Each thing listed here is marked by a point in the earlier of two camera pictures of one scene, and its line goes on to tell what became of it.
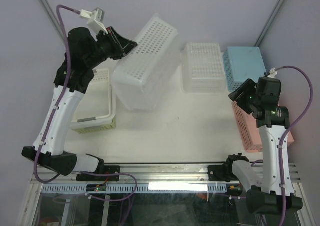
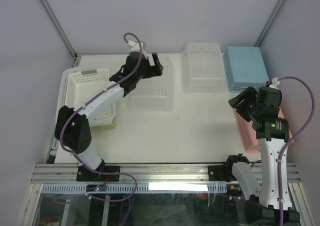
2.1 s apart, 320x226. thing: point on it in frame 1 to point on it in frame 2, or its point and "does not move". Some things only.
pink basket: x=250 y=134 does not move
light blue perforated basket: x=241 y=63 does not move
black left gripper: x=124 y=47 to x=153 y=70
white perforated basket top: x=202 y=68 does not move
